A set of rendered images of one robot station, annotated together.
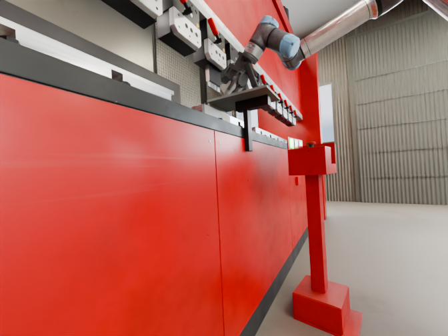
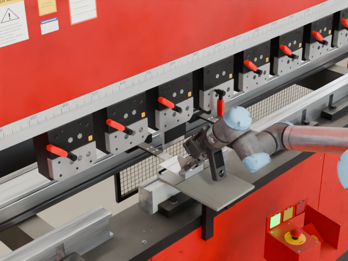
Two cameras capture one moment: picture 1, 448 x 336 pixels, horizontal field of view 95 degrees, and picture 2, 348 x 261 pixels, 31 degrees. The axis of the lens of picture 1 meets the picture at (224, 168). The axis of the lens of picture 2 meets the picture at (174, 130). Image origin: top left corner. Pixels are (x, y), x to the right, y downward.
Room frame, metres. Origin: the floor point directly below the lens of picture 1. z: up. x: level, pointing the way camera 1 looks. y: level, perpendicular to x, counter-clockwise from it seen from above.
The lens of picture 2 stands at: (-0.80, -0.46, 2.13)
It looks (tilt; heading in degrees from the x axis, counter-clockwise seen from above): 29 degrees down; 15
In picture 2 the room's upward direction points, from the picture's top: 1 degrees counter-clockwise
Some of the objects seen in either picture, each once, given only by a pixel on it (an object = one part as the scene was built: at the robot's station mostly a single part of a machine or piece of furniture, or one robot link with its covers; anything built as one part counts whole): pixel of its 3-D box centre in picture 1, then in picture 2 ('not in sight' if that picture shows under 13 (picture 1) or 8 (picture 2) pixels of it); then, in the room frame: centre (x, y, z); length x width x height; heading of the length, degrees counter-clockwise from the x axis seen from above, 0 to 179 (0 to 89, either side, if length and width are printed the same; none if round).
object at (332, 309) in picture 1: (327, 304); not in sight; (0.96, -0.45, 0.06); 0.25 x 0.20 x 0.12; 51
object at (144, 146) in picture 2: not in sight; (143, 144); (1.05, 0.16, 1.01); 0.26 x 0.12 x 0.05; 60
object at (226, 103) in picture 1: (244, 100); (205, 182); (0.88, -0.10, 1.00); 0.26 x 0.18 x 0.01; 60
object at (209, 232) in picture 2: (253, 125); (214, 215); (0.86, -0.13, 0.88); 0.14 x 0.04 x 0.22; 60
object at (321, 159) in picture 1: (312, 155); (302, 238); (0.98, -0.42, 0.75); 0.20 x 0.16 x 0.18; 141
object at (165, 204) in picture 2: not in sight; (193, 192); (0.96, -0.04, 0.89); 0.30 x 0.05 x 0.03; 150
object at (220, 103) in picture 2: not in sight; (219, 102); (1.06, -0.11, 1.20); 0.04 x 0.02 x 0.10; 60
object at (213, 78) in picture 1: (213, 79); (173, 131); (0.96, 0.03, 1.13); 0.10 x 0.02 x 0.10; 150
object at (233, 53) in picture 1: (231, 67); (209, 80); (1.11, -0.06, 1.26); 0.15 x 0.09 x 0.17; 150
